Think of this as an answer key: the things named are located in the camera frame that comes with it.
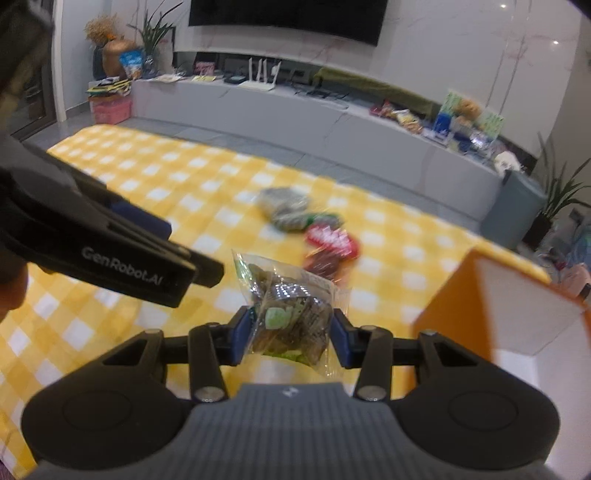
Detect snack packets on console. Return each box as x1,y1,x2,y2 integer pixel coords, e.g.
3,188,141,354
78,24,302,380
370,100,423,135

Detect black curved television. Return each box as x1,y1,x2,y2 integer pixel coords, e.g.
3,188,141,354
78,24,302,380
188,0,388,45

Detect clear bag mixed nuts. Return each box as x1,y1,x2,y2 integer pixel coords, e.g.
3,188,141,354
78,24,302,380
232,251,351,379

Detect small red snack packet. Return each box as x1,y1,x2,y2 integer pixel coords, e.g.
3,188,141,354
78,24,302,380
304,224,361,284

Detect left potted grass plant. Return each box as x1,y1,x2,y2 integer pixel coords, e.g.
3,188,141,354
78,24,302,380
126,1,182,79

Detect pink small heater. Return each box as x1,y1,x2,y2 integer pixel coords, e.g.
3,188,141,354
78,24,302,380
559,263,591,300

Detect white marble tv console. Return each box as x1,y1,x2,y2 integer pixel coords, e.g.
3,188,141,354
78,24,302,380
131,80,501,220

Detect clear bag white candies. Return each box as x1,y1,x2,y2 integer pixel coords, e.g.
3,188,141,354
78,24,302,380
256,187,310,222

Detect green picture card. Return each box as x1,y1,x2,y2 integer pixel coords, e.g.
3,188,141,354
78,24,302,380
440,90,505,140

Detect yellow checkered tablecloth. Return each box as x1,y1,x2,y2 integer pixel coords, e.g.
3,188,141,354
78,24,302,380
0,124,553,479

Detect tall leafy potted plant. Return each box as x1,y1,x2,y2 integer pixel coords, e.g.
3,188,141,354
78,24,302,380
523,135,590,250

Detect grey trash bin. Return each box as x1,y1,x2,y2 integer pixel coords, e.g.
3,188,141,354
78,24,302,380
480,170,547,250

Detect white wifi router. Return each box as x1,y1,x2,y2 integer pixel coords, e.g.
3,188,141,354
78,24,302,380
238,58,283,92

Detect brown round vase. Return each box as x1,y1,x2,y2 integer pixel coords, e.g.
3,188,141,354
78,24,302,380
102,38,140,80

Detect brown teddy bear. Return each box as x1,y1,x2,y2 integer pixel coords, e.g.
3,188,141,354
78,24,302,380
455,98,482,127

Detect orange cardboard box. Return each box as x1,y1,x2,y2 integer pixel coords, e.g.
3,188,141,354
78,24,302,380
411,250,590,479

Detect pink storage basket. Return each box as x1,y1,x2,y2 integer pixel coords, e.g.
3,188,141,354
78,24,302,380
93,97,132,125

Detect green sausage stick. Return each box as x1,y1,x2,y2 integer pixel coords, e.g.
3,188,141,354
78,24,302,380
276,211,346,233

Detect person's left hand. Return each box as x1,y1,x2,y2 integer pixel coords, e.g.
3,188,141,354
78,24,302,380
0,265,29,322

